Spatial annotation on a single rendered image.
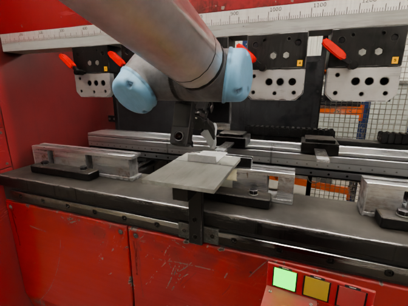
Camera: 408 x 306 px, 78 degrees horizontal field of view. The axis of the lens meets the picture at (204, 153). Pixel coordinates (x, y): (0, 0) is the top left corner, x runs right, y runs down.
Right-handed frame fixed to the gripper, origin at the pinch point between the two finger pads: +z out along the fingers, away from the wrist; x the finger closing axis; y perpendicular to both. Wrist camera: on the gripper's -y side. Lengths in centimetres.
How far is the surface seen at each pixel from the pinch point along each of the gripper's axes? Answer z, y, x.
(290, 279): 7.6, -27.0, -26.1
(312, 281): 6.5, -26.5, -30.3
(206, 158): 2.5, -2.0, -1.6
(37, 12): -27, 32, 63
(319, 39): 208, 398, -50
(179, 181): -6.2, -14.6, -0.3
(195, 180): -5.1, -13.4, -3.7
